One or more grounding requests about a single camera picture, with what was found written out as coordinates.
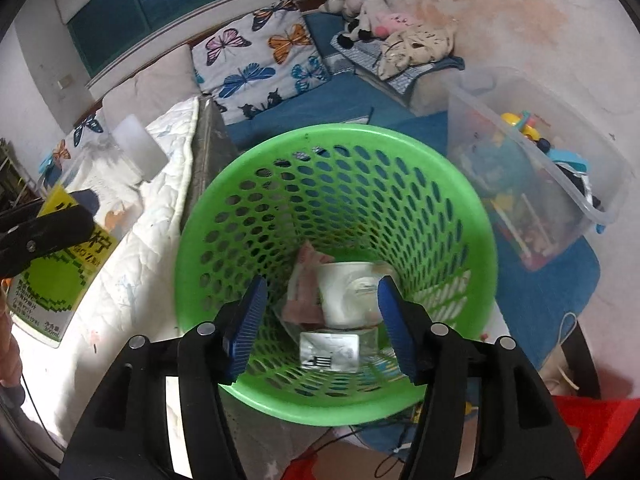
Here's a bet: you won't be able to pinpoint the butterfly print pillow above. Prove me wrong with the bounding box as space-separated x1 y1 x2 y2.
42 112 108 186
192 0 333 126

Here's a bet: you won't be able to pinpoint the pink plush toy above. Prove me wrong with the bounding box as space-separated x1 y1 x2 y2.
375 10 423 38

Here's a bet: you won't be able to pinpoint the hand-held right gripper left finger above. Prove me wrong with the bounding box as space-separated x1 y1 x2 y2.
59 275 268 480

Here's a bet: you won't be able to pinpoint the white cable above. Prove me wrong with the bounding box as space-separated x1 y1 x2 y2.
550 312 581 391

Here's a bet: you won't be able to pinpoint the clear plastic storage box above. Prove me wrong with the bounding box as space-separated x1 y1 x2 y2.
446 66 636 273

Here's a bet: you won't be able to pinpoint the pink wipes packet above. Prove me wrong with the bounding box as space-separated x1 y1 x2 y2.
280 241 335 327

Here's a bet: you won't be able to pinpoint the silver foil packet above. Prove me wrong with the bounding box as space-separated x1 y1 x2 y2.
299 331 361 373

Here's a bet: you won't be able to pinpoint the plain grey pillow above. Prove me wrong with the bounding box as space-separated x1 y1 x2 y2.
102 42 201 123

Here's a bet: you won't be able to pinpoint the red fabric item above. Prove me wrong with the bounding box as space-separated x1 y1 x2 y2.
552 395 640 478

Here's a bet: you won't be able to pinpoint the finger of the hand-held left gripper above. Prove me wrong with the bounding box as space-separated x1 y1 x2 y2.
0 189 101 281

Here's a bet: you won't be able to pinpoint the black and white plush cow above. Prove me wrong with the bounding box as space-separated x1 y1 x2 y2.
319 0 386 43

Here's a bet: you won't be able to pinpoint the person's left forearm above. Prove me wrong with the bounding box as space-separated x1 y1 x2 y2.
0 310 23 388

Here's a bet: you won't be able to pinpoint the black cable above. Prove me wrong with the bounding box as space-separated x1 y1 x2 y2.
300 422 418 480

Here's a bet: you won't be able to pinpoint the metal rack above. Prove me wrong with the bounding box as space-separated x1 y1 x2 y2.
0 137 41 211

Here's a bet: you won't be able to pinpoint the assorted plastic toys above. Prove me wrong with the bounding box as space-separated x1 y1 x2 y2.
460 110 608 268

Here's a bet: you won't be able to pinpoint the dark window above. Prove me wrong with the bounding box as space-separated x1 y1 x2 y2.
55 0 341 91

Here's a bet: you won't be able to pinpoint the beige printed cloth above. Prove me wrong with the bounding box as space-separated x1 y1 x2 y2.
376 25 457 81

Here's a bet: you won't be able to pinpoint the white quilted printed blanket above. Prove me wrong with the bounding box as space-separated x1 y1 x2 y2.
15 95 201 461

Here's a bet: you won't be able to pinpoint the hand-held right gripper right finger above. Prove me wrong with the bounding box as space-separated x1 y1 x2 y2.
377 275 586 480

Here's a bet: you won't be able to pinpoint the green perforated plastic basket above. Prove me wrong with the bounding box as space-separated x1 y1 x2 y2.
174 124 498 427

